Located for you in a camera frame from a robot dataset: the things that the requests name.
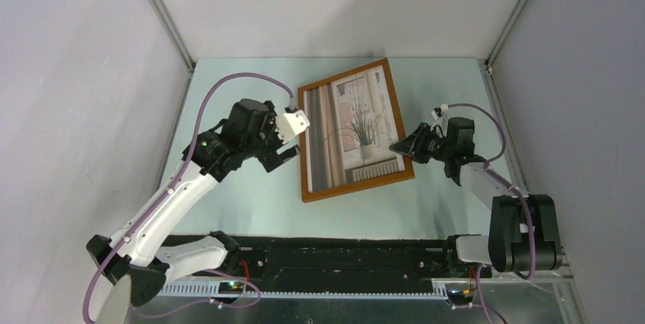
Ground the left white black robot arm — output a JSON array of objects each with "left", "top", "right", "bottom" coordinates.
[{"left": 86, "top": 99, "right": 310, "bottom": 307}]

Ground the purple cable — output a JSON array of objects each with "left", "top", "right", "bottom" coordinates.
[
  {"left": 438, "top": 103, "right": 538, "bottom": 324},
  {"left": 81, "top": 72, "right": 296, "bottom": 324}
]

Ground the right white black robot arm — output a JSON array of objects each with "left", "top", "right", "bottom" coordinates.
[{"left": 389, "top": 117, "right": 563, "bottom": 278}]

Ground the left aluminium corner profile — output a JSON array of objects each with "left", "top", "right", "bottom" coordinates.
[{"left": 148, "top": 0, "right": 196, "bottom": 73}]

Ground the right aluminium corner profile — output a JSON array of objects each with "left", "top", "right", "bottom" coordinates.
[{"left": 485, "top": 0, "right": 530, "bottom": 75}]

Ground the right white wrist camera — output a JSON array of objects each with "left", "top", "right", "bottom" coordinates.
[{"left": 431, "top": 103, "right": 450, "bottom": 134}]

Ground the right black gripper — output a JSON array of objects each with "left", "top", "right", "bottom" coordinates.
[{"left": 389, "top": 122, "right": 453, "bottom": 164}]

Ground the window plant photo print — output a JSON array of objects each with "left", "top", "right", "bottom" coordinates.
[{"left": 303, "top": 65, "right": 406, "bottom": 194}]

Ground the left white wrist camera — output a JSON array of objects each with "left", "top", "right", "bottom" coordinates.
[{"left": 275, "top": 110, "right": 310, "bottom": 144}]

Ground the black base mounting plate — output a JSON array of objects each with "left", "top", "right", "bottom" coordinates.
[{"left": 146, "top": 233, "right": 493, "bottom": 294}]

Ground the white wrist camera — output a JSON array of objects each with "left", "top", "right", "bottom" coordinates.
[
  {"left": 275, "top": 110, "right": 310, "bottom": 144},
  {"left": 431, "top": 103, "right": 450, "bottom": 134}
]

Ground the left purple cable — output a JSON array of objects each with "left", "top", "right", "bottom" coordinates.
[{"left": 81, "top": 72, "right": 296, "bottom": 324}]

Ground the grey slotted cable duct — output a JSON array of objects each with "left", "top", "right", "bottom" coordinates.
[{"left": 158, "top": 280, "right": 448, "bottom": 300}]

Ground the front aluminium rail frame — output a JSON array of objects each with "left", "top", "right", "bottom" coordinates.
[{"left": 116, "top": 246, "right": 576, "bottom": 285}]

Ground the wooden picture frame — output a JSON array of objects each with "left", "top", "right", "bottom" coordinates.
[{"left": 297, "top": 57, "right": 416, "bottom": 205}]

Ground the aluminium corner profile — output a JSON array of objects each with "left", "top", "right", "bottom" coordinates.
[
  {"left": 148, "top": 0, "right": 196, "bottom": 73},
  {"left": 485, "top": 0, "right": 530, "bottom": 75}
]

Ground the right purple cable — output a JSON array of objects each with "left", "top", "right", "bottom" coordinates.
[{"left": 438, "top": 103, "right": 538, "bottom": 324}]

